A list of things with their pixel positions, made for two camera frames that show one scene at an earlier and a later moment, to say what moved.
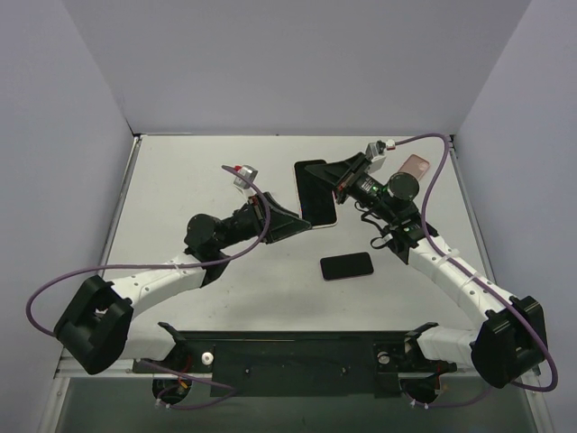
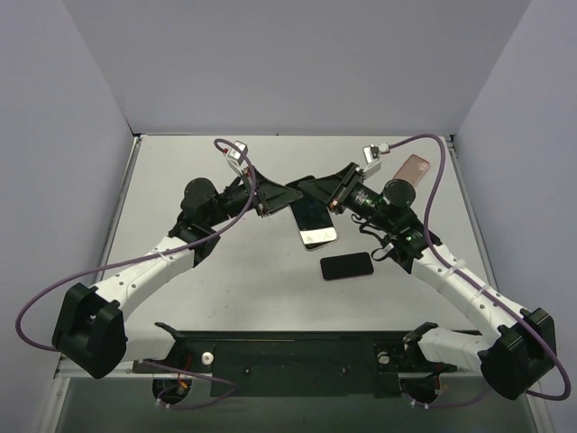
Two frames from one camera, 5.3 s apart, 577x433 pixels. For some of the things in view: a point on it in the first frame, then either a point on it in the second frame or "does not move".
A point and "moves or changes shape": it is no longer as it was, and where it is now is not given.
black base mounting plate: [297, 363] does not move
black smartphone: [315, 194] moves or changes shape
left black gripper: [263, 216] -> [261, 197]
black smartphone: [346, 265] does not move
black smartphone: [316, 198] moves or changes shape
